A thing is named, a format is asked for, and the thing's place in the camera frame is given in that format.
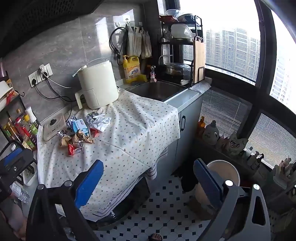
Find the clear water bottle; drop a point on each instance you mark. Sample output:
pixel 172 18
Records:
pixel 20 192

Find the white counter cloth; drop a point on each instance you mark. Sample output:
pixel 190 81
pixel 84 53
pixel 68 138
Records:
pixel 200 87

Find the small red wrapper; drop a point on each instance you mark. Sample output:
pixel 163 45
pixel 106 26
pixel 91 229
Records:
pixel 94 132

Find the crumpled brown paper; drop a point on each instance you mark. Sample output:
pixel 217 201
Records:
pixel 77 138

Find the steel kitchen sink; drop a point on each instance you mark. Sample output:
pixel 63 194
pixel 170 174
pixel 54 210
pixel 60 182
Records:
pixel 157 90

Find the red snack wrapper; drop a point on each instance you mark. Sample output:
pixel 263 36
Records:
pixel 74 150

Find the hanging plastic bags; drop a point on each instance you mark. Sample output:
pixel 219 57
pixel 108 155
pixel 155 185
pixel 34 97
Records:
pixel 137 41

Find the cream air fryer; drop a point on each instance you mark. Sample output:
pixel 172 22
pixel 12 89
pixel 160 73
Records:
pixel 97 83

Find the pump dispenser bottles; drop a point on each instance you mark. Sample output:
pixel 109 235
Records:
pixel 255 160

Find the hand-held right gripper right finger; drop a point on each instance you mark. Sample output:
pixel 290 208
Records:
pixel 208 182

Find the person's foot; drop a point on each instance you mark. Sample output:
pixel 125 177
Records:
pixel 155 237

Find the white wall hooks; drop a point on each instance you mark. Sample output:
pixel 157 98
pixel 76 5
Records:
pixel 126 19

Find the cream round trash bin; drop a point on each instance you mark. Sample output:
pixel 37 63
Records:
pixel 227 171

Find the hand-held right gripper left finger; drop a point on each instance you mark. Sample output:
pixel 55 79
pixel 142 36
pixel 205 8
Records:
pixel 89 183

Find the steel pot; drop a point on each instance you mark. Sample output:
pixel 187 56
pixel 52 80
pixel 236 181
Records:
pixel 177 69

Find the stacked bowls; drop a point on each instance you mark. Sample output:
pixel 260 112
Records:
pixel 182 16

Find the grey detergent jug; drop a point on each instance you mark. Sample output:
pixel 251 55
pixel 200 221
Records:
pixel 211 134

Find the detergent refill pouches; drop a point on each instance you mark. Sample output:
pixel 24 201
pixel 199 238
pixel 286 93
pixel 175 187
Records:
pixel 235 143

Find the blue cardboard box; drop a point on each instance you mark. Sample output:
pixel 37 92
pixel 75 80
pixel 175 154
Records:
pixel 79 127

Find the floral white tablecloth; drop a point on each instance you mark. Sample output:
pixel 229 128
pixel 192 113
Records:
pixel 129 129

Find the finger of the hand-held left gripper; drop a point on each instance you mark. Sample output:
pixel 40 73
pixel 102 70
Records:
pixel 12 157

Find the crumpled silver foil wrapper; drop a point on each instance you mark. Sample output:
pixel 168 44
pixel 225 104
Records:
pixel 101 121

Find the row of condiment bottles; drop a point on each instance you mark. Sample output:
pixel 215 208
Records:
pixel 22 129

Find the white storage box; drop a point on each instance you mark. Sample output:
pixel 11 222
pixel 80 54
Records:
pixel 5 90

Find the white wall sockets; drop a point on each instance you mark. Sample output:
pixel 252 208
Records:
pixel 34 77

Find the orange glass bottle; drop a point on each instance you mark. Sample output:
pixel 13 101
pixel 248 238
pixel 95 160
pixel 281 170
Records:
pixel 201 126

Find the yellow detergent bottle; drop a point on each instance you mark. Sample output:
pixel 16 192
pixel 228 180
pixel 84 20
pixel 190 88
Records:
pixel 131 69

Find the small pink-capped bottle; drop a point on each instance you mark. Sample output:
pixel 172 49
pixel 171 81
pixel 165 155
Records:
pixel 153 75

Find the window blinds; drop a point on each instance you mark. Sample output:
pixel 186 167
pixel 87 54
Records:
pixel 272 139
pixel 222 111

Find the grey sink cabinet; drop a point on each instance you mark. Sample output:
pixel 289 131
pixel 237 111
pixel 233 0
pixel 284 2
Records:
pixel 187 111

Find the black dish rack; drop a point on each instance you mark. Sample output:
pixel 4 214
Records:
pixel 166 46

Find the white plastic container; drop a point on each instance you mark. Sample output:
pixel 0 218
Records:
pixel 181 31

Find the white soap dish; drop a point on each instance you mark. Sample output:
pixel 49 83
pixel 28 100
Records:
pixel 185 82

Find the wooden cutting board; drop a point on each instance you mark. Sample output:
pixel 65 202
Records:
pixel 198 60

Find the small silver foil ball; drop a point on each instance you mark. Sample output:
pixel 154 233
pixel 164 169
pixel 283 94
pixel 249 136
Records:
pixel 63 133

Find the black range hood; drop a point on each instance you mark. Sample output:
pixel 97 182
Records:
pixel 34 20

